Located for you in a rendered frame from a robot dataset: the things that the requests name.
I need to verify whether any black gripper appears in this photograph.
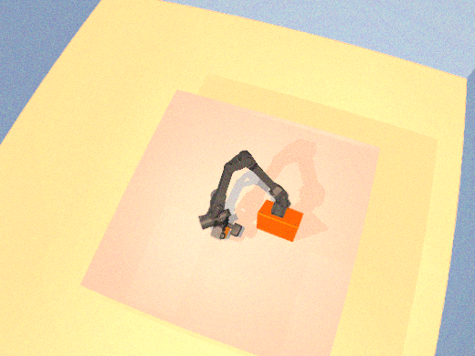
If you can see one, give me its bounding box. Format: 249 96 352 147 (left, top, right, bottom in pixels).
215 218 242 236

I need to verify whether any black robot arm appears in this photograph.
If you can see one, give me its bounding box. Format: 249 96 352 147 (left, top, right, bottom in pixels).
198 150 291 240

